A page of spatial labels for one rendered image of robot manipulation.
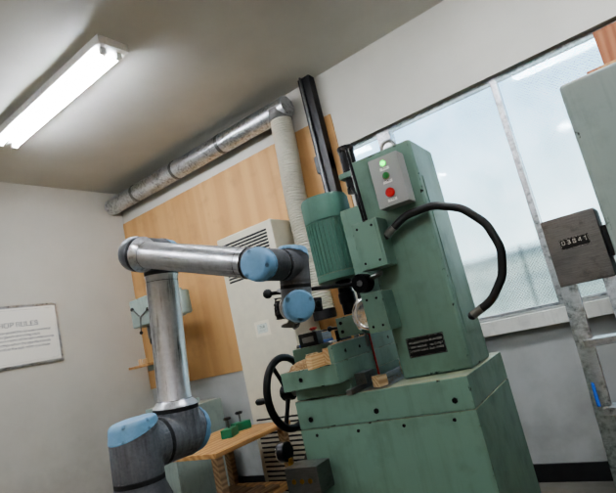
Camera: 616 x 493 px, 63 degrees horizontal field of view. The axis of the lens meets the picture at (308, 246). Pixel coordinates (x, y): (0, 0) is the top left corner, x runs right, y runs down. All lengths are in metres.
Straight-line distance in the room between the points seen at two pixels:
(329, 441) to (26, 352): 3.05
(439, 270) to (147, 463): 1.03
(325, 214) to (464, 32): 1.77
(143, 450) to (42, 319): 2.88
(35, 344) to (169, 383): 2.69
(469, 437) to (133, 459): 0.95
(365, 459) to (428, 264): 0.61
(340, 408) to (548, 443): 1.63
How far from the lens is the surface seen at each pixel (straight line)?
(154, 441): 1.68
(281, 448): 1.71
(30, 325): 4.38
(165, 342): 1.77
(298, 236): 3.32
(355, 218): 1.72
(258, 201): 3.78
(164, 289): 1.78
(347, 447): 1.65
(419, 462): 1.57
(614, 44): 2.96
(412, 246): 1.59
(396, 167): 1.57
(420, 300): 1.58
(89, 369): 4.56
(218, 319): 4.09
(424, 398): 1.51
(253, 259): 1.32
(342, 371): 1.59
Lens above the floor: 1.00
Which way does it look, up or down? 10 degrees up
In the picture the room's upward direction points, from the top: 13 degrees counter-clockwise
